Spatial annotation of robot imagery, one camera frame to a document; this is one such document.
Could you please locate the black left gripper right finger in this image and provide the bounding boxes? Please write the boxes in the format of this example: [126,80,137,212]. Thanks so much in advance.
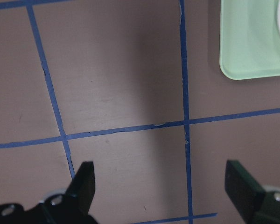
[224,160,271,224]

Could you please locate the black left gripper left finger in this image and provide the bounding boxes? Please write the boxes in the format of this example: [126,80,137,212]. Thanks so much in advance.
[65,161,95,216]

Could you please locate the mint green plastic tray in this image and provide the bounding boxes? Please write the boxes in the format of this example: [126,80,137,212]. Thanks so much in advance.
[219,0,280,80]

